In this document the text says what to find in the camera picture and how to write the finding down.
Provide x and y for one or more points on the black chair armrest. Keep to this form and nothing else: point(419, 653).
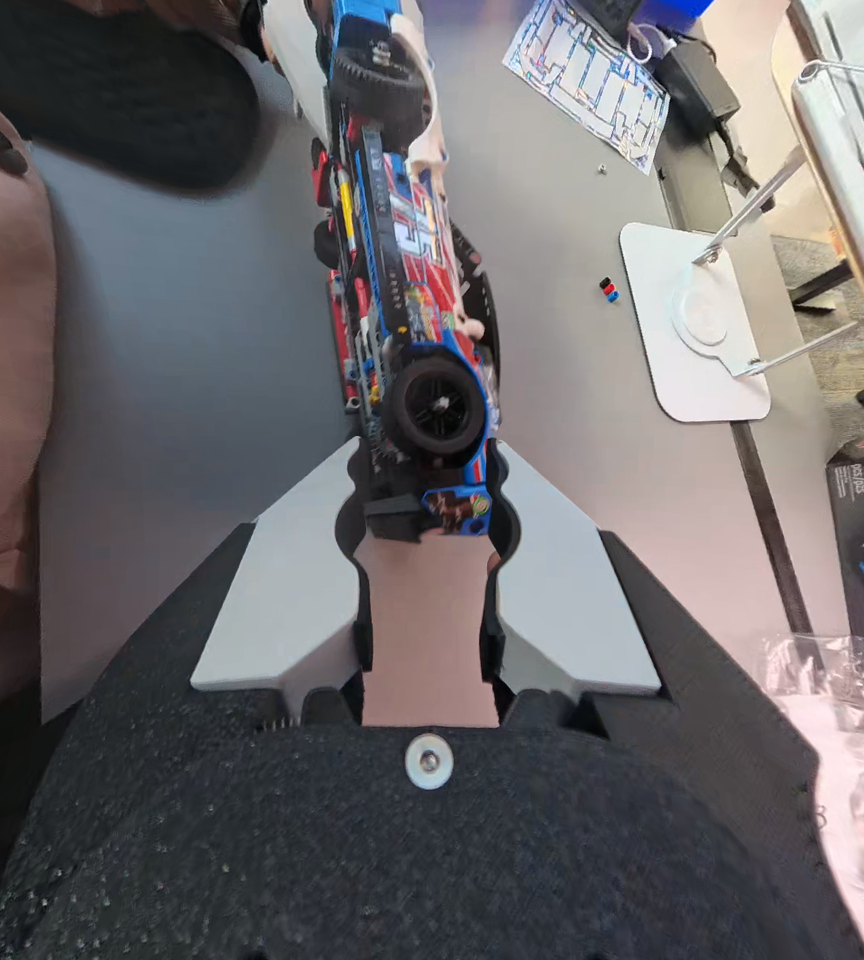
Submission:
point(102, 97)

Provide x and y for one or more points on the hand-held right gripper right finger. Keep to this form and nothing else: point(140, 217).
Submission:
point(574, 600)

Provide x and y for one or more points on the toy brick race car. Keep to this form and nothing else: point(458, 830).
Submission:
point(402, 240)

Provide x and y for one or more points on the white book stand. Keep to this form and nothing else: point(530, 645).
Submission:
point(671, 360)

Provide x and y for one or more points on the black power adapter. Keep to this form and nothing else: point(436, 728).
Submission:
point(694, 82)

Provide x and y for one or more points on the crumpled clear plastic bags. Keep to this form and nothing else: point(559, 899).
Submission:
point(851, 750)

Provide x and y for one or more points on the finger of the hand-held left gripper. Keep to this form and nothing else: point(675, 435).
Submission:
point(297, 52)

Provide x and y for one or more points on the grey desk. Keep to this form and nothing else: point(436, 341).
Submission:
point(177, 375)

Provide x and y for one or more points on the holographic sticker sheet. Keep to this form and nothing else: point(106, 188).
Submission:
point(589, 82)

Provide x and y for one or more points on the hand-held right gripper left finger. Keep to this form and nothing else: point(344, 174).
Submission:
point(274, 600)

